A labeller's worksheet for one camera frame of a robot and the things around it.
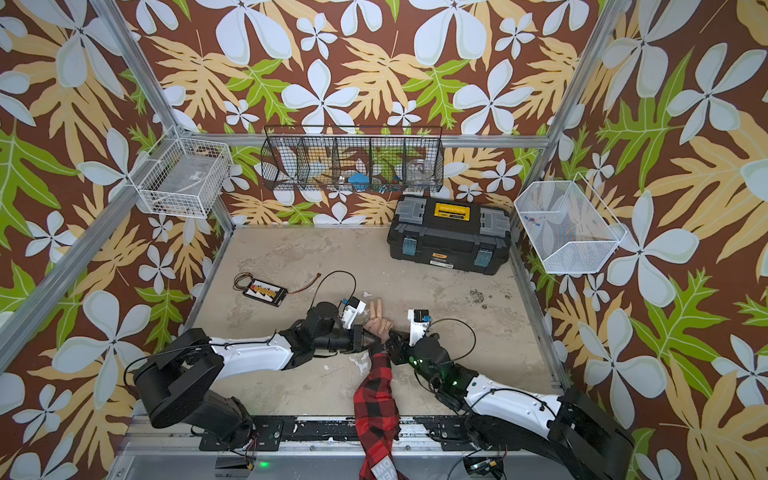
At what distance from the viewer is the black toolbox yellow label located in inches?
38.2

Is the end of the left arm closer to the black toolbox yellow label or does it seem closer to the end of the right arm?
the end of the right arm

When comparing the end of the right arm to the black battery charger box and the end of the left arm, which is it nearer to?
the end of the left arm
